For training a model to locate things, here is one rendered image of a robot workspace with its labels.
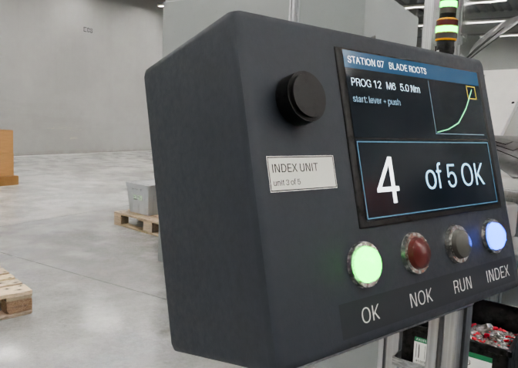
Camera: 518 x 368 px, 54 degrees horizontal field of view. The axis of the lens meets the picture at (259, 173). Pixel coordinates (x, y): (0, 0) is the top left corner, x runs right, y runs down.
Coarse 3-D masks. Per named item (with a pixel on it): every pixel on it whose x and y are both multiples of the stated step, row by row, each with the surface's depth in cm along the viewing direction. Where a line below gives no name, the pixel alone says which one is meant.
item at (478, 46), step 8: (504, 24) 115; (512, 24) 109; (488, 32) 123; (496, 32) 112; (504, 32) 108; (480, 40) 125; (488, 40) 112; (472, 48) 129; (480, 48) 111; (472, 56) 111
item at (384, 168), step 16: (368, 144) 32; (384, 144) 32; (400, 144) 34; (368, 160) 31; (384, 160) 32; (400, 160) 33; (368, 176) 31; (384, 176) 32; (400, 176) 33; (368, 192) 31; (384, 192) 32; (400, 192) 33; (368, 208) 31; (384, 208) 32; (400, 208) 33
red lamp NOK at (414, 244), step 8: (408, 240) 32; (416, 240) 32; (424, 240) 33; (408, 248) 32; (416, 248) 32; (424, 248) 32; (408, 256) 32; (416, 256) 32; (424, 256) 32; (408, 264) 32; (416, 264) 32; (424, 264) 32; (416, 272) 32
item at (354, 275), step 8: (352, 248) 29; (360, 248) 29; (368, 248) 29; (376, 248) 30; (352, 256) 29; (360, 256) 29; (368, 256) 29; (376, 256) 29; (352, 264) 29; (360, 264) 29; (368, 264) 29; (376, 264) 29; (352, 272) 29; (360, 272) 29; (368, 272) 29; (376, 272) 29; (352, 280) 29; (360, 280) 29; (368, 280) 29; (376, 280) 30
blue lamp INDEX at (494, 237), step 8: (488, 224) 39; (496, 224) 39; (488, 232) 38; (496, 232) 38; (504, 232) 39; (488, 240) 38; (496, 240) 38; (504, 240) 39; (488, 248) 38; (496, 248) 39
